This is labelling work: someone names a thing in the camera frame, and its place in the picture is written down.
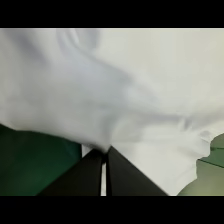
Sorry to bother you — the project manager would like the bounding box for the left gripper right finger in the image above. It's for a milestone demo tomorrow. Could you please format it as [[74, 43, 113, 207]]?
[[105, 145, 169, 197]]

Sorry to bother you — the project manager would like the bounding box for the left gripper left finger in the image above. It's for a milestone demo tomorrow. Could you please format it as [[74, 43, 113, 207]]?
[[37, 148, 105, 197]]

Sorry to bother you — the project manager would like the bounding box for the white shirt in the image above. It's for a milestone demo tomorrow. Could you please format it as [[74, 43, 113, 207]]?
[[0, 28, 224, 197]]

